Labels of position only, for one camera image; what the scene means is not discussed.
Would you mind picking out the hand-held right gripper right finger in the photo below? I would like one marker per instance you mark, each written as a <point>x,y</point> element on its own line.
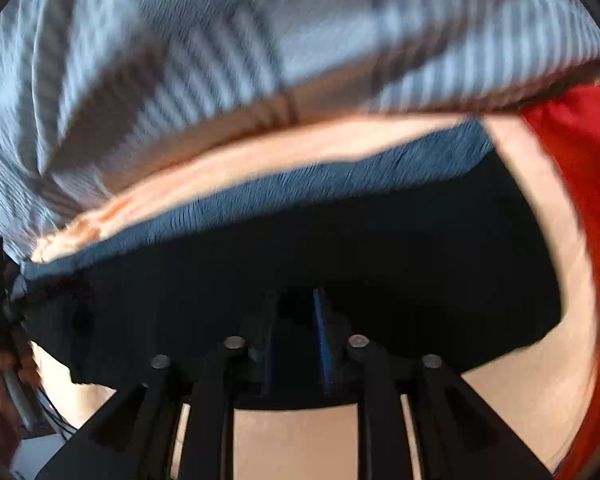
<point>325,350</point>

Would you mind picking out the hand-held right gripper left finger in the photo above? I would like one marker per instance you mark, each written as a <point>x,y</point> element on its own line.
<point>268,355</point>

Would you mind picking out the black pants with grey waistband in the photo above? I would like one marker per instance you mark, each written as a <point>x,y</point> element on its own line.
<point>380,260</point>

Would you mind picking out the person's left hand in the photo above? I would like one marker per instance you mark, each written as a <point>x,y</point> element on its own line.
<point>5,380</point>

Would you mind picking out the orange bed sheet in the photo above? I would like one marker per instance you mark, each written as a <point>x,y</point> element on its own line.
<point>555,210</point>

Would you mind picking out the grey striped blanket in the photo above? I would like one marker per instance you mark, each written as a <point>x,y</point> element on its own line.
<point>180,60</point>

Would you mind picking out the red cloth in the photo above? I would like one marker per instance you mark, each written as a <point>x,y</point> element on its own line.
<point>590,170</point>

